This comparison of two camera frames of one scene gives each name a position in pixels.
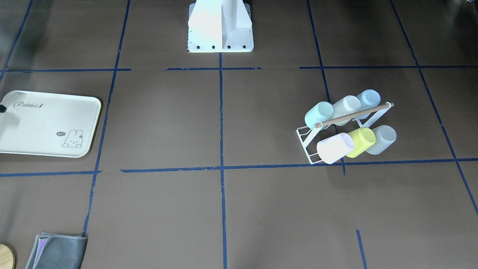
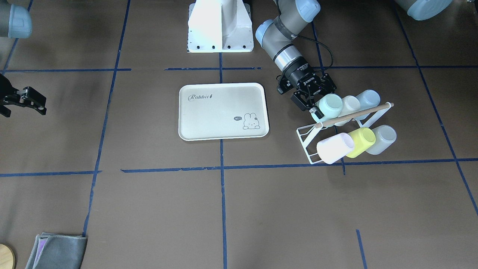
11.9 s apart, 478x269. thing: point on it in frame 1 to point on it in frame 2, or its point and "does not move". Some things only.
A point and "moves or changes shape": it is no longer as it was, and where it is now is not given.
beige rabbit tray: (44, 123) to (210, 111)
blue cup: (369, 99) does not move
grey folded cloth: (52, 251) does not move
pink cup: (331, 150) does not move
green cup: (320, 112) moves or changes shape
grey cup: (385, 135) does not move
